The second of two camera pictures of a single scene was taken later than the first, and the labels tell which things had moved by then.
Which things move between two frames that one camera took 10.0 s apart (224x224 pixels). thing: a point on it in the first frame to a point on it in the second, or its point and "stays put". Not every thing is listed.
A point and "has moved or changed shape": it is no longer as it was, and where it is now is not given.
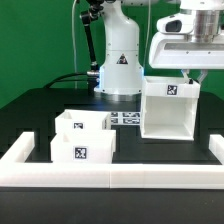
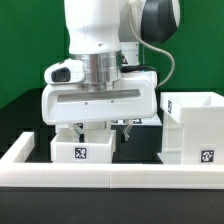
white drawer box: [83, 146] stays put
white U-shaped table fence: [78, 175] stays put
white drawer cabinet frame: [168, 107] has moved or changed shape
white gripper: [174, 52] to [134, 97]
